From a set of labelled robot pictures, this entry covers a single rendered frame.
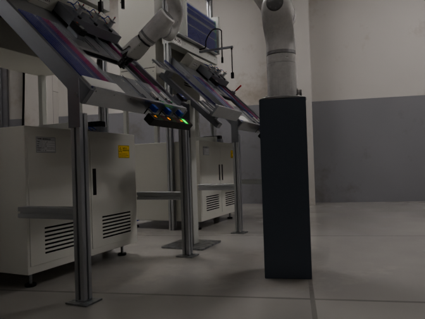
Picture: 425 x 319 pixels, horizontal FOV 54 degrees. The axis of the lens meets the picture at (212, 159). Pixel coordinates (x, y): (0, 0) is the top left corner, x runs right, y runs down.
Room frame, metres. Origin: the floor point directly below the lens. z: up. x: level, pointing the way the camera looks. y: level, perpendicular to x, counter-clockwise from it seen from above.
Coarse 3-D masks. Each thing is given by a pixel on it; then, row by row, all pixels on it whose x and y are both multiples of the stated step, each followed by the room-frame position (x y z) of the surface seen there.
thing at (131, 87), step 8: (120, 80) 1.78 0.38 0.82; (128, 80) 1.86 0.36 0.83; (136, 80) 1.92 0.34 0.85; (128, 88) 1.77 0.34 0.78; (136, 88) 1.84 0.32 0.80; (144, 88) 1.92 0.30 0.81; (152, 88) 2.02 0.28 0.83; (144, 96) 1.80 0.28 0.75; (152, 96) 1.90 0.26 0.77; (160, 96) 1.99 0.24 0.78
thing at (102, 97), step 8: (96, 88) 1.45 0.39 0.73; (96, 96) 1.48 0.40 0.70; (104, 96) 1.51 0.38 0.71; (112, 96) 1.54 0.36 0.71; (120, 96) 1.58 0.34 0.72; (128, 96) 1.62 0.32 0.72; (136, 96) 1.67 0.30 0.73; (88, 104) 1.48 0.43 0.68; (96, 104) 1.51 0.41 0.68; (104, 104) 1.55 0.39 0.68; (112, 104) 1.58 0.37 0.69; (120, 104) 1.62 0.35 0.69; (128, 104) 1.66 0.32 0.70; (136, 104) 1.70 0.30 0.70; (144, 104) 1.74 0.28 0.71; (160, 104) 1.83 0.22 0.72; (168, 104) 1.89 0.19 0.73; (136, 112) 1.74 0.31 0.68; (144, 112) 1.80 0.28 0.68; (160, 112) 1.89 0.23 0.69
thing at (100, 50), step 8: (16, 0) 1.72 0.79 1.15; (24, 0) 1.79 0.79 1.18; (16, 8) 1.64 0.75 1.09; (24, 8) 1.70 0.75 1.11; (32, 8) 1.78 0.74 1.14; (40, 8) 1.86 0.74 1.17; (40, 16) 1.76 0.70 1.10; (48, 16) 1.83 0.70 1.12; (64, 24) 1.90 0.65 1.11; (80, 40) 1.87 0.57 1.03; (88, 40) 1.95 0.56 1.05; (88, 48) 1.84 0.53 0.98; (96, 48) 1.93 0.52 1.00; (112, 48) 2.11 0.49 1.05; (96, 56) 1.98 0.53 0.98; (104, 56) 2.07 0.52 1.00; (112, 56) 2.00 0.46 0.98; (120, 56) 2.09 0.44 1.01
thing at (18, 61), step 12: (0, 24) 1.86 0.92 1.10; (0, 36) 1.86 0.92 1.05; (12, 36) 1.91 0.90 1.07; (0, 48) 1.87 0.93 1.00; (12, 48) 1.91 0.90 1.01; (24, 48) 1.97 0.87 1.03; (0, 60) 2.07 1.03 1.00; (12, 60) 2.08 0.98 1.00; (24, 60) 2.09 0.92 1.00; (36, 60) 2.09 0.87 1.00; (24, 72) 2.34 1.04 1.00; (36, 72) 2.35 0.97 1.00; (48, 72) 2.36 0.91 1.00; (24, 84) 2.40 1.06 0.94; (24, 96) 2.40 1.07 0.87; (24, 108) 2.40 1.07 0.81
